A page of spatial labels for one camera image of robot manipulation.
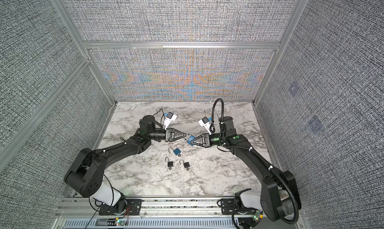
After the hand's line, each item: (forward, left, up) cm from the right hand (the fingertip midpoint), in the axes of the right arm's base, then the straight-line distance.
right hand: (192, 142), depth 75 cm
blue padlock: (+5, +10, -19) cm, 22 cm away
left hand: (+2, +4, +1) cm, 5 cm away
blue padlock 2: (+1, +1, +2) cm, 3 cm away
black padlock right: (-3, +4, -20) cm, 21 cm away
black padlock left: (-3, +14, -20) cm, 24 cm away
